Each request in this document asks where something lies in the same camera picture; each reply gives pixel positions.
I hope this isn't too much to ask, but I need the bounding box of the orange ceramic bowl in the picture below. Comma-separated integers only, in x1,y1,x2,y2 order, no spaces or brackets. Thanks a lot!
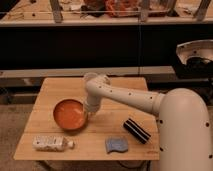
53,99,87,130

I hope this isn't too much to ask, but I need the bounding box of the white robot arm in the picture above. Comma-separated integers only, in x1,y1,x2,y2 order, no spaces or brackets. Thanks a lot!
84,73,213,171

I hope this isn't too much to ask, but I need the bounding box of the wooden table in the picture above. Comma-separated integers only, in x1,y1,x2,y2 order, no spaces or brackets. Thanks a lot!
14,78,159,161

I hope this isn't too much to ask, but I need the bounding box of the blue sponge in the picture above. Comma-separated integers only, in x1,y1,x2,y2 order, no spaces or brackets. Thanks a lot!
105,137,128,153

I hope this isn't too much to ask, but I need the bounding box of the black striped eraser block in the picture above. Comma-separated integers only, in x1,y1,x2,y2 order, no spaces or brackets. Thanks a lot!
123,118,151,144

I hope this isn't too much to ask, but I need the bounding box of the white plastic bottle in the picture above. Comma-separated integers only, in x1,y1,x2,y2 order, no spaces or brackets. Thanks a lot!
32,136,75,152

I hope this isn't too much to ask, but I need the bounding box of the black and white machine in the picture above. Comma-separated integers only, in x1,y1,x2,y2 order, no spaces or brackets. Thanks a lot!
172,39,213,79

